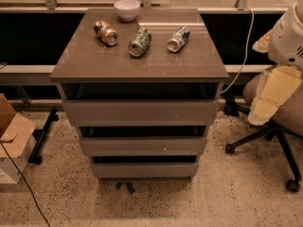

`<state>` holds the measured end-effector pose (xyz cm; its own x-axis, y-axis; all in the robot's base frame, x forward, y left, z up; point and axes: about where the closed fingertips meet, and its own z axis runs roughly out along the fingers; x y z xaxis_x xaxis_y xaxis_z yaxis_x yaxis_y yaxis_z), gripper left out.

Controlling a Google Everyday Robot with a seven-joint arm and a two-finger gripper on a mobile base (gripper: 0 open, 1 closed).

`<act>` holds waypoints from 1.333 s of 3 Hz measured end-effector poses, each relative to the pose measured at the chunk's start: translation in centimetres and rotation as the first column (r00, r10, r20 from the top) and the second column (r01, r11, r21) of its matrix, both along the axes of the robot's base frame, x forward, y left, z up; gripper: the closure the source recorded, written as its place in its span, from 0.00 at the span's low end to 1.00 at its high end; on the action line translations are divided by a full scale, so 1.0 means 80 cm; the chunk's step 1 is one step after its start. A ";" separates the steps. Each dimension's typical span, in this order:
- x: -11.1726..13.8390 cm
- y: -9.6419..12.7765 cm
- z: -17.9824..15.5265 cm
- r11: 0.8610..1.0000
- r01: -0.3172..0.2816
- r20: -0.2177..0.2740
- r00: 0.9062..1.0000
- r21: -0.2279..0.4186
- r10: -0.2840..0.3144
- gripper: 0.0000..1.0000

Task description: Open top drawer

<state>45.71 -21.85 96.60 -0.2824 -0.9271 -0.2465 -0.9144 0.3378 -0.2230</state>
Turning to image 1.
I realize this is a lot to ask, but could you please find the crushed orange soda can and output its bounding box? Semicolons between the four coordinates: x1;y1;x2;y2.
94;20;117;46

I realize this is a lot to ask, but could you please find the grey drawer cabinet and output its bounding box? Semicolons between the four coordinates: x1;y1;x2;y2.
50;9;228;182

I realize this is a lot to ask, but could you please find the white bowl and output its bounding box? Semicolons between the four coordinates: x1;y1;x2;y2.
114;0;140;21

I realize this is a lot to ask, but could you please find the white hanging cable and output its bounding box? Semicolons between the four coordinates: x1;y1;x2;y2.
220;7;256;95

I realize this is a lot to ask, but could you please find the office chair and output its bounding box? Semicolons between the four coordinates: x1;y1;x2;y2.
225;84;303;193

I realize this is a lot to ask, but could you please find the grey bottom drawer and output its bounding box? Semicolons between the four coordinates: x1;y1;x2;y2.
91;163;198;178

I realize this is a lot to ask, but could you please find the black stand foot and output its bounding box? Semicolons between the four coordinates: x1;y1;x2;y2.
27;108;59;165

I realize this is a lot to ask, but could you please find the blue tape cross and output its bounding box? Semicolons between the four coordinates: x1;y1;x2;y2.
115;182;135;196

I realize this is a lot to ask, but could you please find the black floor cable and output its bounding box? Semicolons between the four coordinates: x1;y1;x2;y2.
0;140;52;227

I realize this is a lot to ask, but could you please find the grey top drawer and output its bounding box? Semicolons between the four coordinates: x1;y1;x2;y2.
62;100;219;127

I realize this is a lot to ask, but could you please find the grey drawer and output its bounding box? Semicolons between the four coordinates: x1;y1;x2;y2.
80;137;206;156
62;100;219;127
91;163;198;178

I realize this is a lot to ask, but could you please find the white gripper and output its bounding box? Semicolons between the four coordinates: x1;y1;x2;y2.
248;0;303;126

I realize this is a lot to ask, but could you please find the crushed green soda can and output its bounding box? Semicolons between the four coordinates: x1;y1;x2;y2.
129;27;152;57

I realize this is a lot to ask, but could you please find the cardboard box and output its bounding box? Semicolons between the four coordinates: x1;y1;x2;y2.
0;94;36;183

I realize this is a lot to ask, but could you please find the grey middle drawer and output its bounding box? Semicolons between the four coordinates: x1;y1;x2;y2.
80;137;206;156

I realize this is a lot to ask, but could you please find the crushed silver blue can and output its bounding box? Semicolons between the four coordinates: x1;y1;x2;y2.
167;26;190;53

